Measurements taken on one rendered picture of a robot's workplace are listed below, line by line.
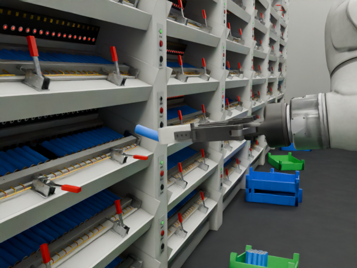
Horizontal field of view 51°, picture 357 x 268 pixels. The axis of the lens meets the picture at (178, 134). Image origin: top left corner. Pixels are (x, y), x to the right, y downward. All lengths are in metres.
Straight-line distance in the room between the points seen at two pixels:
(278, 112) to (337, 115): 0.09
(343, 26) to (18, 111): 0.54
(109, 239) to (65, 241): 0.13
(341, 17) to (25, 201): 0.61
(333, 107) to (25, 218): 0.53
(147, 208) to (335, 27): 0.72
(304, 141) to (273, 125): 0.05
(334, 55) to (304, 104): 0.11
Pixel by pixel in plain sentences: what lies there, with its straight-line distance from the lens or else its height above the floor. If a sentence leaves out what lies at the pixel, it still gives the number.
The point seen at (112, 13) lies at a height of 0.88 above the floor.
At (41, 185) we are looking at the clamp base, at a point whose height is 0.55.
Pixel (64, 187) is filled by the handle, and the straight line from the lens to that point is 0.69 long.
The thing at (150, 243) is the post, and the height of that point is 0.24.
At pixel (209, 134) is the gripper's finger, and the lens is 0.63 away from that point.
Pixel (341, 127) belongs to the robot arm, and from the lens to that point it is 0.60.
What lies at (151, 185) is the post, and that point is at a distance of 1.10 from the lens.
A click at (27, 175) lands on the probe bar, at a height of 0.57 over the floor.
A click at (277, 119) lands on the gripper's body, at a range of 0.61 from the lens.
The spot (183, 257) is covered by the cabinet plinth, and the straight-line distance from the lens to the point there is 1.55.
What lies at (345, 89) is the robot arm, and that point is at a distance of 0.61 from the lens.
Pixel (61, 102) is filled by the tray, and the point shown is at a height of 0.70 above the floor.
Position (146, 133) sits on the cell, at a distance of 0.71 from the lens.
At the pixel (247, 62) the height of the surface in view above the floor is 0.82.
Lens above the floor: 0.75
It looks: 9 degrees down
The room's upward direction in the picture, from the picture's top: straight up
